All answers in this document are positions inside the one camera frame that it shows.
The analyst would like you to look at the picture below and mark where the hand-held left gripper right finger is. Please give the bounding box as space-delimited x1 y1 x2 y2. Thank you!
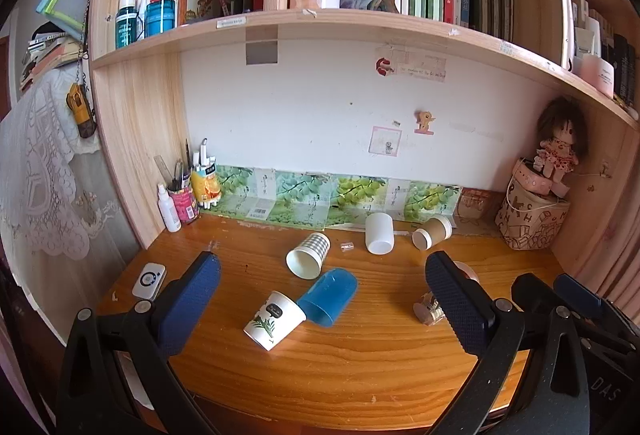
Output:
424 250 527 435

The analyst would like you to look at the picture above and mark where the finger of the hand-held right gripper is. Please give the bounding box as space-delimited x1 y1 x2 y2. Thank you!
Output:
510 272 593 435
553 273 632 352

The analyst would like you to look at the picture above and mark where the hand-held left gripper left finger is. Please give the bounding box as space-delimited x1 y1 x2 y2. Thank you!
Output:
55 251 222 435

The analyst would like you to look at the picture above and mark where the clear plastic cup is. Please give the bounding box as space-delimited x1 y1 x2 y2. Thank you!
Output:
413 260 480 327

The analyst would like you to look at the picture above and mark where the brown paper cup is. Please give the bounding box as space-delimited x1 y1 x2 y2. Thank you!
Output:
411 214 453 251

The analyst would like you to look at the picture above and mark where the white cup with plant print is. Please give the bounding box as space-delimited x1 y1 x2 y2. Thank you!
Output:
243 291 307 352

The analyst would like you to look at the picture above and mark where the plain white cup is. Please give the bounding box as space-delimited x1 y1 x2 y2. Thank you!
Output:
365 212 395 255

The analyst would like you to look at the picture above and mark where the checked paper cup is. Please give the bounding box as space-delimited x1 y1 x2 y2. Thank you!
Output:
285 232 332 279

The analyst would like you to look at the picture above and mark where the blue plastic cup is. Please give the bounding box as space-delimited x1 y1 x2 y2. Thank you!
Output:
296 267 359 329

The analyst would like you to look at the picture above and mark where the white rounded device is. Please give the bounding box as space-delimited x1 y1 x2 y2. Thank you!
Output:
132 262 166 301

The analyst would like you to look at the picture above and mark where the patterned beige storage basket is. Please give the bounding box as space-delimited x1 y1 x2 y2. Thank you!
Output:
494 175 572 251

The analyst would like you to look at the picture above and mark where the white spray bottle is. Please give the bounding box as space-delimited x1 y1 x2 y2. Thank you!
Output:
157 184 182 233

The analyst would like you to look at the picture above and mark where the pink pen holder can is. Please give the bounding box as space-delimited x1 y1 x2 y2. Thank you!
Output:
169 185 200 225

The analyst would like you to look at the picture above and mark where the small brown printed box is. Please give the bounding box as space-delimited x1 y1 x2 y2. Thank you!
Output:
456 188 496 223

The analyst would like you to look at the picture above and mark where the yellow bottle pack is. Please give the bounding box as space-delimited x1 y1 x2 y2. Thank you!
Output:
191 164 222 209

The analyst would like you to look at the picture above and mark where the pink round box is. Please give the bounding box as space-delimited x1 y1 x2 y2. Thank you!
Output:
514 157 562 203

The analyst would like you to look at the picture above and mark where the clear ruler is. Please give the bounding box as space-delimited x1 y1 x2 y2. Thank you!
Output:
153 154 171 188

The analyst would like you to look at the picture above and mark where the rag doll with brown hair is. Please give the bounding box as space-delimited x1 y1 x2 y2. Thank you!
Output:
533 96 590 198

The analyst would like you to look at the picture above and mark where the green leaf printed panel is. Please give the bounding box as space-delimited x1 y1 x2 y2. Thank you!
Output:
202 164 462 232

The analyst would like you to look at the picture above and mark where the pink square note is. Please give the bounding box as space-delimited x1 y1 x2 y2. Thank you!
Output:
369 126 403 158

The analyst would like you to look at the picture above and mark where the cartoon animal sticker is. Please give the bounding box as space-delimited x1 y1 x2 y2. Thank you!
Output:
413 110 438 135

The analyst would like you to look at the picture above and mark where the white lace cloth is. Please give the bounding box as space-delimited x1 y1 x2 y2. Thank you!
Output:
0 68 142 268

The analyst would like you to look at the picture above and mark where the pale paper note strip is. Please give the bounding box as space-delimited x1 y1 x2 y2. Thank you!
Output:
392 49 447 83

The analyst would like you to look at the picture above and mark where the row of white black books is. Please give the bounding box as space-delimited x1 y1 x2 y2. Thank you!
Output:
566 0 640 112

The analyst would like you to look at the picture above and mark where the blue jar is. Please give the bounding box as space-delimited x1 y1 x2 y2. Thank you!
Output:
144 0 177 37

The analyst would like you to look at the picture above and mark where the teal bottle with white cap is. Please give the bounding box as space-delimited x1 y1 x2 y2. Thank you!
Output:
115 0 139 50

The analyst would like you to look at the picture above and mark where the pile of books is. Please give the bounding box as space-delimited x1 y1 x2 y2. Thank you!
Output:
20 22 86 92

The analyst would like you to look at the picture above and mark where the slim white bottle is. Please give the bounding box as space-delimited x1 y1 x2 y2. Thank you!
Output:
135 0 152 39

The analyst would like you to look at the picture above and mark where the wooden bookshelf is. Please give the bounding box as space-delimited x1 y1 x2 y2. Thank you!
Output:
84 0 640 296

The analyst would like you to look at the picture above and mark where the yellow toy car keychain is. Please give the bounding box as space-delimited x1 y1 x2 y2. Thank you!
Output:
66 82 98 139

